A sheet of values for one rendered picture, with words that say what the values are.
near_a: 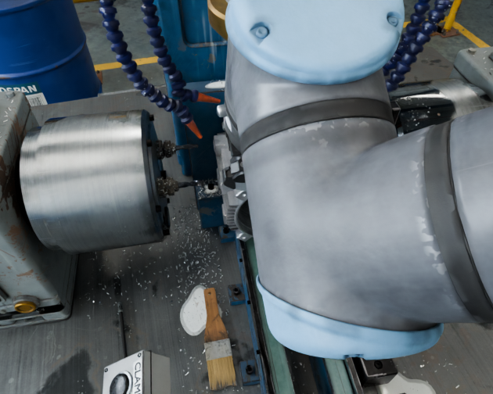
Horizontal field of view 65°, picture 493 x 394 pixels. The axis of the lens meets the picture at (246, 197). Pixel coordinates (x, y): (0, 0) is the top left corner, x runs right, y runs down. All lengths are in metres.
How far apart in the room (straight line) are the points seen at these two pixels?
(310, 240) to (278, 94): 0.08
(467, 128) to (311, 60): 0.07
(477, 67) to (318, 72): 0.75
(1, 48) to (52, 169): 1.45
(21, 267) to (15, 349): 0.22
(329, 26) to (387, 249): 0.11
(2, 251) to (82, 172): 0.18
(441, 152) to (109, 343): 0.77
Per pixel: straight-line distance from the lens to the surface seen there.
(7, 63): 2.12
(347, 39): 0.20
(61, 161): 0.67
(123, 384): 0.53
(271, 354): 0.69
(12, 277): 0.80
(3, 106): 0.82
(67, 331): 0.90
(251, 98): 0.22
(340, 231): 0.18
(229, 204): 0.68
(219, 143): 0.75
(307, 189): 0.19
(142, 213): 0.65
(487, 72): 0.92
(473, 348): 0.93
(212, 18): 0.60
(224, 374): 0.80
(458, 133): 0.17
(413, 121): 0.74
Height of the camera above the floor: 1.57
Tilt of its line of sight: 49 degrees down
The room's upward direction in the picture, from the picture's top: straight up
